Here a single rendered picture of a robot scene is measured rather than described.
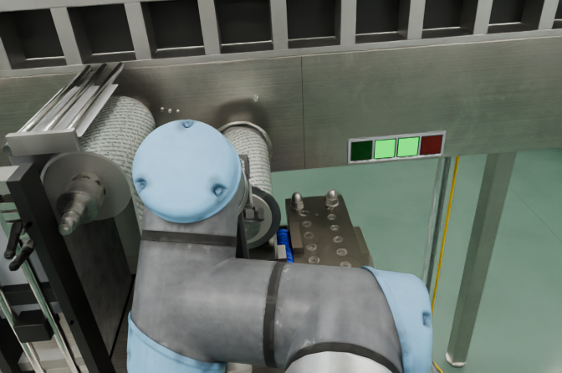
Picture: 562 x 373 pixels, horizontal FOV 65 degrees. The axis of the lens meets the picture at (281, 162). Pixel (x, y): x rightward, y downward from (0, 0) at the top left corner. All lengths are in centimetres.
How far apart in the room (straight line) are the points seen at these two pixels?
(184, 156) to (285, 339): 14
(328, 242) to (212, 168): 79
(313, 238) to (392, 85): 41
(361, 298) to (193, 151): 15
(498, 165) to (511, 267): 125
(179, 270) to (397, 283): 15
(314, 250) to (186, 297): 75
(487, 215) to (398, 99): 66
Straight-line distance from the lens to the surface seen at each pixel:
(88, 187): 77
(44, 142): 75
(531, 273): 271
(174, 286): 33
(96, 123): 87
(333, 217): 116
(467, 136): 123
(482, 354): 227
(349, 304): 30
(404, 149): 117
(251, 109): 105
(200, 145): 31
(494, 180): 156
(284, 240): 107
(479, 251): 173
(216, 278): 33
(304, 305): 31
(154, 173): 32
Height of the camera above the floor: 173
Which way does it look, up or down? 30 degrees down
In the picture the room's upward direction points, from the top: 4 degrees counter-clockwise
